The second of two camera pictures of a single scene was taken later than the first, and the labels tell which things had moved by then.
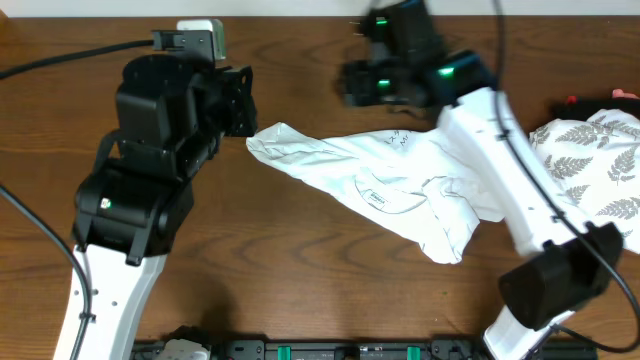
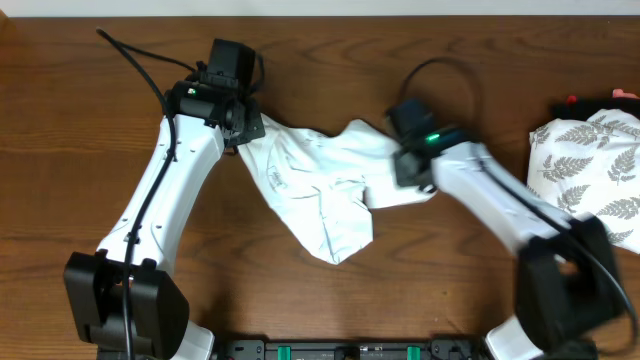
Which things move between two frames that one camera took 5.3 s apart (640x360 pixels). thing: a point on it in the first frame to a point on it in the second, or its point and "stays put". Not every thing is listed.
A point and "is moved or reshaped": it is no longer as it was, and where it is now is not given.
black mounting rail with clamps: (202, 349) stays put
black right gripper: (364, 92) to (403, 176)
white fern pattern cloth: (595, 163) stays put
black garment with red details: (581, 108) stays put
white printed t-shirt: (420, 182) is moved or reshaped
